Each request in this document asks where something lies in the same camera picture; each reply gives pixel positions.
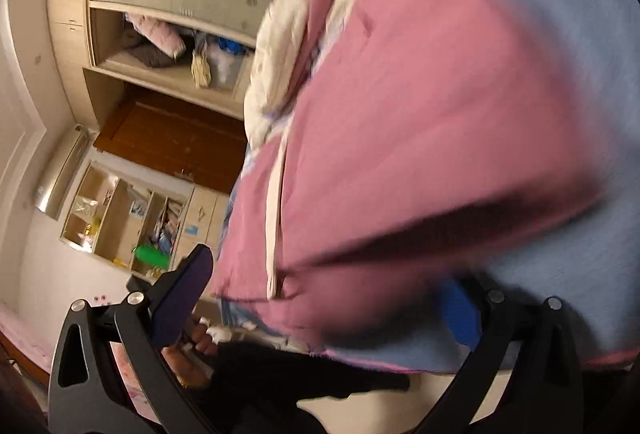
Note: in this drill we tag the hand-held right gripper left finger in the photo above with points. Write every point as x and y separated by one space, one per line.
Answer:
180 299

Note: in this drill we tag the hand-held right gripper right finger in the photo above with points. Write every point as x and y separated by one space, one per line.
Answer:
460 314

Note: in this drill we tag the pink and cream hooded jacket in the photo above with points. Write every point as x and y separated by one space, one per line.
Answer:
425 139

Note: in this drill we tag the person's black sleeved forearm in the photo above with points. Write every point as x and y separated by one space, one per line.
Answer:
300 374

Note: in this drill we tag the person's left hand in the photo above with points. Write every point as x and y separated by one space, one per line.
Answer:
187 364

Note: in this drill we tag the green plastic bottle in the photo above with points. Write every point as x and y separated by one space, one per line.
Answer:
150 255

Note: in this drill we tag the row of books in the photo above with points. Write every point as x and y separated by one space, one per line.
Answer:
167 226

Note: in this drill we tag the cream bookshelf cabinet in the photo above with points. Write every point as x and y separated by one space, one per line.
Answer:
200 209

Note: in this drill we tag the brown wooden door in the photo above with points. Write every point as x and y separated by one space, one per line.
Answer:
175 139

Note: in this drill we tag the white air conditioner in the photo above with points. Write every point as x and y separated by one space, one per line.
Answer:
65 169

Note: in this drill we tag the pale yellow cloth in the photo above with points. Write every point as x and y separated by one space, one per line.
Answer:
201 72

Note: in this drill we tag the clear plastic storage box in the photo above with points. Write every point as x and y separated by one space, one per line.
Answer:
225 69

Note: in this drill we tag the blue cloth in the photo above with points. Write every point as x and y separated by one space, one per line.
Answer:
230 45

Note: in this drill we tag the pink puffer coat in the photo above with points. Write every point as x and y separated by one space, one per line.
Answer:
160 34

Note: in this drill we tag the blue plaid bed sheet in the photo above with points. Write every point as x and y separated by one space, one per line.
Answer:
575 64

